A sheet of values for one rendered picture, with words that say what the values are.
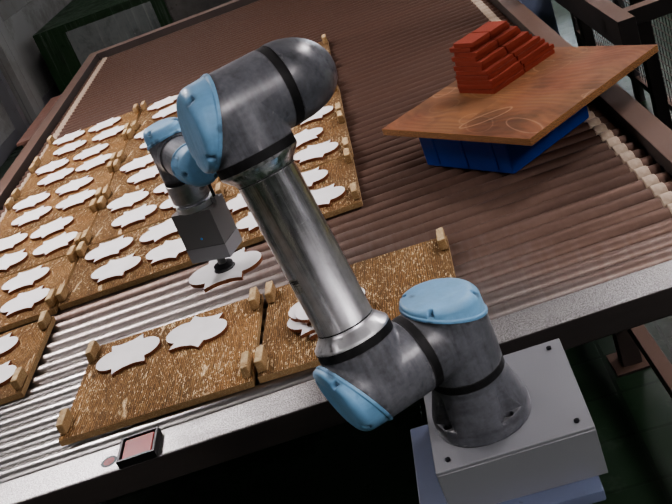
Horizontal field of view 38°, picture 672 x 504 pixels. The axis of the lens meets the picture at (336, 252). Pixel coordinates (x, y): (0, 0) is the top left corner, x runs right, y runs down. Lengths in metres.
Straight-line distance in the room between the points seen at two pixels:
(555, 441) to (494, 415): 0.09
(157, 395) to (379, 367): 0.75
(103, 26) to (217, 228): 7.99
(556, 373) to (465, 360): 0.21
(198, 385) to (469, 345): 0.72
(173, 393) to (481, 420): 0.73
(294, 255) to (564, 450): 0.48
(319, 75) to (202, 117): 0.17
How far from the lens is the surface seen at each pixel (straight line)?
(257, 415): 1.82
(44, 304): 2.68
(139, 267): 2.61
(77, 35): 9.82
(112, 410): 2.03
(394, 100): 3.14
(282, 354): 1.93
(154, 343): 2.17
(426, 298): 1.40
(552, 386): 1.55
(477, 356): 1.41
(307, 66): 1.31
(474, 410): 1.45
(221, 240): 1.82
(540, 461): 1.48
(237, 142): 1.28
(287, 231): 1.30
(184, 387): 1.97
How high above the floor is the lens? 1.87
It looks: 25 degrees down
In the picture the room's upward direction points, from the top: 22 degrees counter-clockwise
